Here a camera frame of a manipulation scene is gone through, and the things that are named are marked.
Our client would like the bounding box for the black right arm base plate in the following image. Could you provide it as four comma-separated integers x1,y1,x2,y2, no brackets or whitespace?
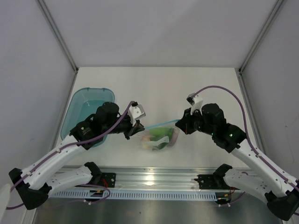
194,174,233,190

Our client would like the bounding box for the right aluminium frame post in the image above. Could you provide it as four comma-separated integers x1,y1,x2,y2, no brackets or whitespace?
238,0,287,74

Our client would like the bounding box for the left aluminium frame post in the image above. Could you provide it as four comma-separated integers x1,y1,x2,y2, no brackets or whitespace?
36,0,78,74

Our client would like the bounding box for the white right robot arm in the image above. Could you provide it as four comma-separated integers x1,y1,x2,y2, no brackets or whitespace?
175,104,299,221

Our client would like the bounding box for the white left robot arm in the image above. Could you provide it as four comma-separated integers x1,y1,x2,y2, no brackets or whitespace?
9,101,146,210

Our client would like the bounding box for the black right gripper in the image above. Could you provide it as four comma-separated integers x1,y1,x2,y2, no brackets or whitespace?
176,106,215,136

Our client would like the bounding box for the white slotted cable duct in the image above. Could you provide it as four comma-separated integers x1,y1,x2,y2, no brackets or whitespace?
51,189,217,202

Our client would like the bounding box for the white garlic bulb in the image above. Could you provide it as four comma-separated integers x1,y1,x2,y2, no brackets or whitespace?
141,136,152,150

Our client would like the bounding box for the green cucumber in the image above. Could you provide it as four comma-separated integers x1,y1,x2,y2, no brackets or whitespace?
149,127,174,139

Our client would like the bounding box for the aluminium table edge rail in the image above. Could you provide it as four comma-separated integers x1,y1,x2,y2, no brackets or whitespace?
51,166,287,193

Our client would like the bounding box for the teal plastic tray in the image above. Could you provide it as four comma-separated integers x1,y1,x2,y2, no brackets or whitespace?
60,87,115,145

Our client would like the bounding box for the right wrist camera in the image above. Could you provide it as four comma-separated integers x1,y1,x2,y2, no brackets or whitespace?
186,93,203,115

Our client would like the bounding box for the aluminium frame post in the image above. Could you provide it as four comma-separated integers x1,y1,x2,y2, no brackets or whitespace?
238,0,287,74
36,0,78,74

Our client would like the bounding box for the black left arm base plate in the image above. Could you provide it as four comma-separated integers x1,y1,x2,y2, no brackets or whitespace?
95,173,116,188

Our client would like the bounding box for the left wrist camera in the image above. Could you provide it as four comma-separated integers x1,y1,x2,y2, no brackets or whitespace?
128,101,146,126

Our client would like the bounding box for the clear zip top bag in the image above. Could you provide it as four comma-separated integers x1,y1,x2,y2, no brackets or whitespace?
138,119,180,151

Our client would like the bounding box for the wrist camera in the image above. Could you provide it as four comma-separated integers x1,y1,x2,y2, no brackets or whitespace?
128,101,146,126
186,93,203,115

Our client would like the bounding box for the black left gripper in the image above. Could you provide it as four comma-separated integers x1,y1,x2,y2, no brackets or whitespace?
103,112,144,140

